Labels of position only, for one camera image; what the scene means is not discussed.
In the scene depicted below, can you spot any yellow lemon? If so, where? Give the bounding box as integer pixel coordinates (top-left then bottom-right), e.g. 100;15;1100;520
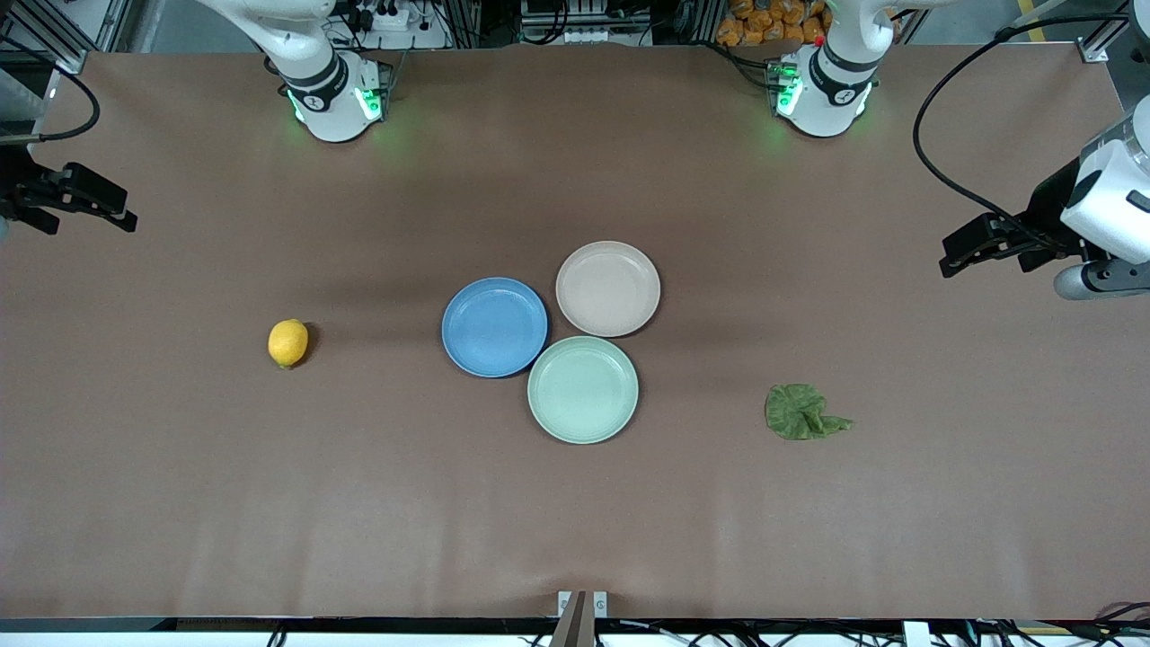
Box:
268;319;310;369

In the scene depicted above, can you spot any green lettuce leaf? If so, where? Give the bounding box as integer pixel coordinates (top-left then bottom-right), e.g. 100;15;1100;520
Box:
765;384;855;442

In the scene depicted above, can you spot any bag of oranges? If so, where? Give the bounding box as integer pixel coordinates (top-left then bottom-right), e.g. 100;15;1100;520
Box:
716;0;901;48

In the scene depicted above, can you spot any white power strip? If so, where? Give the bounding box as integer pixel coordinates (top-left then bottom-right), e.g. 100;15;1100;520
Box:
346;0;411;33

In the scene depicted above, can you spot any beige plate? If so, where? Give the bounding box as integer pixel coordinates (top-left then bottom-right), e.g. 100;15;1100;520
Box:
555;241;662;339

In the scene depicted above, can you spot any pale green plate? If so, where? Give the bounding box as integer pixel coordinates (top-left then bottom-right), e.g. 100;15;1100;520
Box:
527;336;640;445

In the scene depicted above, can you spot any blue plate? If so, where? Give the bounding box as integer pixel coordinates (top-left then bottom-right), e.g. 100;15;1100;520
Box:
441;277;549;379

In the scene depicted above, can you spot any aluminium frame profile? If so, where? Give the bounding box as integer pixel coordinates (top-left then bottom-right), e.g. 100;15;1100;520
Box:
0;0;136;75
1082;0;1135;64

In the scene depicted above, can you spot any metal table edge bracket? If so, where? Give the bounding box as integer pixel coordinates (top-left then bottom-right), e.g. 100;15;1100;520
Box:
557;590;609;647

